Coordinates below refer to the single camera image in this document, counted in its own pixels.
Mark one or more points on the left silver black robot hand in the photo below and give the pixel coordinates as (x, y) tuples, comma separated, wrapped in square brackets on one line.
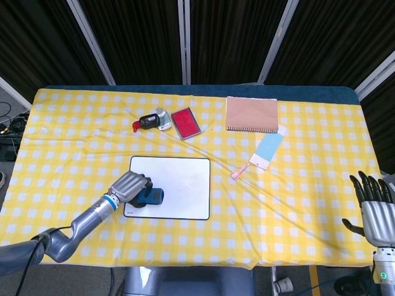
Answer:
[(131, 188)]

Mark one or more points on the brown spiral notebook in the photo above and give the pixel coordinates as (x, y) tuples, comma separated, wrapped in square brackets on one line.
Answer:
[(251, 114)]

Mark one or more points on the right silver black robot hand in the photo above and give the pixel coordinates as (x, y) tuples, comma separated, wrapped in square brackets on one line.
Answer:
[(377, 219)]

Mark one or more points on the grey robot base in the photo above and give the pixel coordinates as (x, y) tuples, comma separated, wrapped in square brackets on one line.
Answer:
[(189, 281)]

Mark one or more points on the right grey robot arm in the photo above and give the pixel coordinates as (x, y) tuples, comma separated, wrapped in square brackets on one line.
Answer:
[(384, 272)]

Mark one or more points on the blue whiteboard eraser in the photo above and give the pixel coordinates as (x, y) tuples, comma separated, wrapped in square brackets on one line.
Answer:
[(152, 197)]

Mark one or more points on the yellow white checkered tablecloth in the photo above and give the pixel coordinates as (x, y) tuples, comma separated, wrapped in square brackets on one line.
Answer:
[(197, 185)]

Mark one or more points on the small white green packet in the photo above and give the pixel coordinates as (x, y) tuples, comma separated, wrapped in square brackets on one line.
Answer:
[(164, 120)]

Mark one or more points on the black ink bottle red cap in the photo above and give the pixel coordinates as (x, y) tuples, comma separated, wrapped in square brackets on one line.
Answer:
[(147, 121)]

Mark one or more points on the white whiteboard black frame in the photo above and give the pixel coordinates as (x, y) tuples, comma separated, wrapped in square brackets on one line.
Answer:
[(182, 185)]

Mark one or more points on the red ink stamp pad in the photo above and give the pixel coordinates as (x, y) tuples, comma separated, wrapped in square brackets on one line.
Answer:
[(185, 122)]

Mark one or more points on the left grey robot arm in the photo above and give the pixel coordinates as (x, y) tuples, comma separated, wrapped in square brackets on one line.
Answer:
[(64, 228)]

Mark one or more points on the light blue bookmark pink tassel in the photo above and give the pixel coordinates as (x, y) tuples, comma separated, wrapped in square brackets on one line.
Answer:
[(266, 151)]

